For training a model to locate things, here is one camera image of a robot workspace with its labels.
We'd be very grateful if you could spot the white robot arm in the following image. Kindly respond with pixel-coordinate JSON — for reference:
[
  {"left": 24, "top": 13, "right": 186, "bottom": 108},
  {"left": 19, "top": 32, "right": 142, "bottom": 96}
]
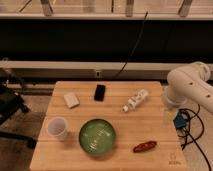
[{"left": 162, "top": 62, "right": 213, "bottom": 114}]

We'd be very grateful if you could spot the green ceramic bowl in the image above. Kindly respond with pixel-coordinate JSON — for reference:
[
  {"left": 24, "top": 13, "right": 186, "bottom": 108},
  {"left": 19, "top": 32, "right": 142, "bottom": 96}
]
[{"left": 79, "top": 119, "right": 116, "bottom": 156}]

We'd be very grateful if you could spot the black rectangular phone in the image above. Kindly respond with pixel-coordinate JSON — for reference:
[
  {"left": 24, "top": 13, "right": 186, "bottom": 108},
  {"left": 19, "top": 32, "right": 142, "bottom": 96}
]
[{"left": 94, "top": 85, "right": 106, "bottom": 101}]

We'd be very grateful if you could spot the white rectangular sponge block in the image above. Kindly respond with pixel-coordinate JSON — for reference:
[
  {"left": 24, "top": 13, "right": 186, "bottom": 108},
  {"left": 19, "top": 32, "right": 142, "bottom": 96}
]
[{"left": 64, "top": 92, "right": 80, "bottom": 108}]

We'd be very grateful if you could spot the translucent plastic cup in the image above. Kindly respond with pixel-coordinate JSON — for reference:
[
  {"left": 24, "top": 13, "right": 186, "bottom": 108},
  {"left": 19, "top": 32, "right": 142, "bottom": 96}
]
[{"left": 46, "top": 117, "right": 68, "bottom": 141}]

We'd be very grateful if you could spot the red chili pepper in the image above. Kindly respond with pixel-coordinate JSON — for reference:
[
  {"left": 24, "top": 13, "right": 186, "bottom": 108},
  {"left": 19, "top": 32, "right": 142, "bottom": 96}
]
[{"left": 133, "top": 141, "right": 157, "bottom": 153}]

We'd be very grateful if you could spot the blue electronic box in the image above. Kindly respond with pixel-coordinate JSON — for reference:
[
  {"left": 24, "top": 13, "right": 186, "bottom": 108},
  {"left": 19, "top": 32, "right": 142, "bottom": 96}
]
[{"left": 173, "top": 113, "right": 186, "bottom": 129}]

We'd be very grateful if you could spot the black chair base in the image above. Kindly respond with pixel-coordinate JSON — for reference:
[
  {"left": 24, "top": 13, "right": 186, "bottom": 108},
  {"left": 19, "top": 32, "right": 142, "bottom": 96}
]
[{"left": 0, "top": 68, "right": 37, "bottom": 149}]

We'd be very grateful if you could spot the black floor cable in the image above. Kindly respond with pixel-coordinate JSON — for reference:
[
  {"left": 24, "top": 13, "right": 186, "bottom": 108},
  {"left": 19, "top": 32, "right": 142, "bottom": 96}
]
[{"left": 176, "top": 104, "right": 213, "bottom": 171}]

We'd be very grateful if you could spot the black hanging cable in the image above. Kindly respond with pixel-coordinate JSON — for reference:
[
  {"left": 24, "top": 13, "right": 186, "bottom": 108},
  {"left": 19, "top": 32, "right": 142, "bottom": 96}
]
[{"left": 111, "top": 10, "right": 150, "bottom": 81}]

